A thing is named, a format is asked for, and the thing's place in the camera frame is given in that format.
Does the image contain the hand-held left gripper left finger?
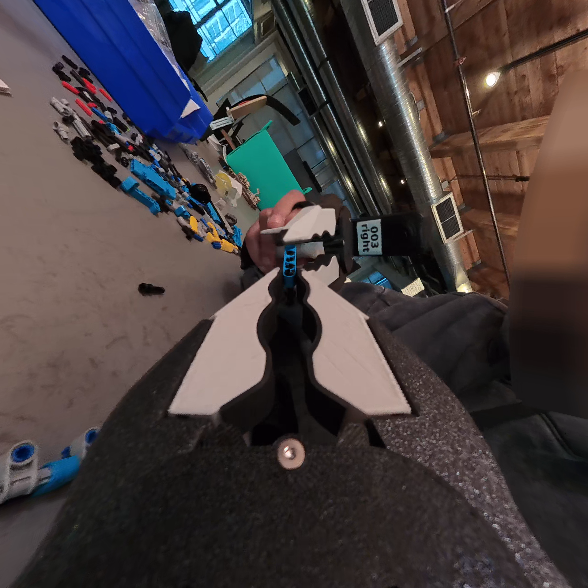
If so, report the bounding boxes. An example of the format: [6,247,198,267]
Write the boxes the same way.
[167,268,282,417]

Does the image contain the large metal ventilation duct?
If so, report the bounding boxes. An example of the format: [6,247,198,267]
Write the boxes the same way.
[342,0,474,295]

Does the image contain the grey and blue connector assembly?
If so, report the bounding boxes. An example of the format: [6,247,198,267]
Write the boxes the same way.
[0,427,101,505]

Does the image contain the person's grey hoodie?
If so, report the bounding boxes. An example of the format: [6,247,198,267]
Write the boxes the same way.
[480,406,588,588]

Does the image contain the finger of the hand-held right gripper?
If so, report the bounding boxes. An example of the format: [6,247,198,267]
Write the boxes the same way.
[299,241,352,286]
[260,206,337,245]

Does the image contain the pile of small building pieces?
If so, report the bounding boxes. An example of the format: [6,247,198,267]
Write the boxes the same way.
[50,54,244,256]

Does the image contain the blue five-hole beam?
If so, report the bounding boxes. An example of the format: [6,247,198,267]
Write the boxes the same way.
[282,244,299,289]

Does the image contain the paned window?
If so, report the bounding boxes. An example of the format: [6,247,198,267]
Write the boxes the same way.
[167,0,254,63]

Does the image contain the person's right hand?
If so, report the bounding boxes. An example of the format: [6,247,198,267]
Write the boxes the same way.
[240,190,308,274]

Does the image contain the clear plastic bags bundle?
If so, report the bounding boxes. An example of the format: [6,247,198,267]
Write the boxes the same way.
[128,0,178,54]

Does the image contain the yellow and white packet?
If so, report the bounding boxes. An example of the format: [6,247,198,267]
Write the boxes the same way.
[214,169,243,209]

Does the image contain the white ventilation grille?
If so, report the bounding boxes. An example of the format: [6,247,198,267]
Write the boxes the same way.
[360,0,405,47]
[430,191,465,243]

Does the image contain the blue plastic bin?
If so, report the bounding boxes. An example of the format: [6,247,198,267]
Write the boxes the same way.
[34,0,215,144]

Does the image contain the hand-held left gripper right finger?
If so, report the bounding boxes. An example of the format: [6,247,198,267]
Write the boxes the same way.
[297,270,412,446]

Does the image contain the slim metal duct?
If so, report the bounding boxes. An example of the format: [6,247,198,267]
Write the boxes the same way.
[270,0,394,217]

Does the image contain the green plastic crate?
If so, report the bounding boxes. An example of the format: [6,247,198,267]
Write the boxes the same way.
[224,120,314,205]

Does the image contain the grey desk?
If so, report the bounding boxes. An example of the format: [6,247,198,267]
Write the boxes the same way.
[0,0,260,588]

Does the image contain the black office chair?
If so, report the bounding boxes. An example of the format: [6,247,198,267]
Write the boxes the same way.
[163,9,204,74]

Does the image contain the clear bag of parts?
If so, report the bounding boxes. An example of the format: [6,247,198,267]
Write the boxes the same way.
[180,142,217,185]

